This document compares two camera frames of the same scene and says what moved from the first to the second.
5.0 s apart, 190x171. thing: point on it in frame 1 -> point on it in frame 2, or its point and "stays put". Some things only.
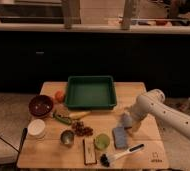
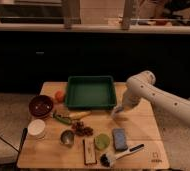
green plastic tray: (90, 92) stays put
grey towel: (127, 120) -> (117, 108)
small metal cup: (67, 138) stays put
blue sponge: (120, 137) stays put
